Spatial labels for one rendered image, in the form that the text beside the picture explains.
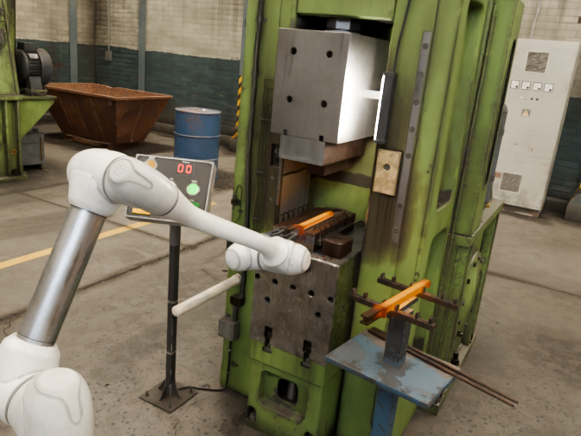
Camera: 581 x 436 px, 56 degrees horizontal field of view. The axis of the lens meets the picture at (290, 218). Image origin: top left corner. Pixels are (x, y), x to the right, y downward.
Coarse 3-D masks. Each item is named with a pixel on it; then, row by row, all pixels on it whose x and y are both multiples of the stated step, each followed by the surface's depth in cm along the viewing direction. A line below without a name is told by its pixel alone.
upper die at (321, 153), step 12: (288, 144) 215; (300, 144) 213; (312, 144) 210; (324, 144) 208; (336, 144) 217; (348, 144) 228; (360, 144) 239; (288, 156) 216; (300, 156) 214; (312, 156) 211; (324, 156) 209; (336, 156) 219; (348, 156) 230
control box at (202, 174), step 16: (144, 160) 233; (160, 160) 233; (176, 160) 233; (192, 160) 233; (176, 176) 231; (192, 176) 231; (208, 176) 231; (208, 192) 229; (128, 208) 228; (208, 208) 232; (176, 224) 231
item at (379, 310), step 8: (424, 280) 200; (408, 288) 192; (416, 288) 192; (400, 296) 185; (408, 296) 187; (376, 304) 176; (384, 304) 178; (392, 304) 178; (400, 304) 183; (368, 312) 169; (376, 312) 170; (384, 312) 173; (368, 320) 169
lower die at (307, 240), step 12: (300, 216) 244; (312, 216) 242; (336, 216) 245; (348, 216) 247; (276, 228) 227; (312, 228) 225; (324, 228) 226; (336, 228) 237; (300, 240) 222; (312, 240) 219
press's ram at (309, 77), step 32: (288, 32) 205; (320, 32) 199; (288, 64) 208; (320, 64) 202; (352, 64) 201; (384, 64) 229; (288, 96) 212; (320, 96) 204; (352, 96) 207; (288, 128) 214; (320, 128) 207; (352, 128) 214
